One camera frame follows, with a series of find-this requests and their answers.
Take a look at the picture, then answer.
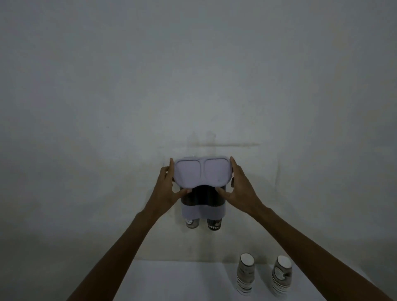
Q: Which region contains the person's left hand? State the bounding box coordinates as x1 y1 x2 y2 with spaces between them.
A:
141 158 193 218

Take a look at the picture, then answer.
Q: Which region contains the person's right hand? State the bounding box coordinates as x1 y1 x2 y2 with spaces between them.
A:
215 156 271 218

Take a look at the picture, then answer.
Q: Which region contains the lavender cup dispenser lid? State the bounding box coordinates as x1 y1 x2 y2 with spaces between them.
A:
173 156 234 190

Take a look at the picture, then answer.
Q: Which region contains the person's right forearm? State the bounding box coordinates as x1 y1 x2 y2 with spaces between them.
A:
253 207 391 301

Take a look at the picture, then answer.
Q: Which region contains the person's left forearm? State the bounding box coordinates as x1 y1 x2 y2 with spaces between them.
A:
66 211 163 301

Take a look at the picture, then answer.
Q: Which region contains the stack of printed paper cups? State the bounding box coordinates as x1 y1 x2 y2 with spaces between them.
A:
235 253 257 296
271 255 293 297

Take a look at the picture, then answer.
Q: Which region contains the wall-mounted double cup dispenser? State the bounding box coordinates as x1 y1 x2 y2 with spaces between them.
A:
179 184 227 222

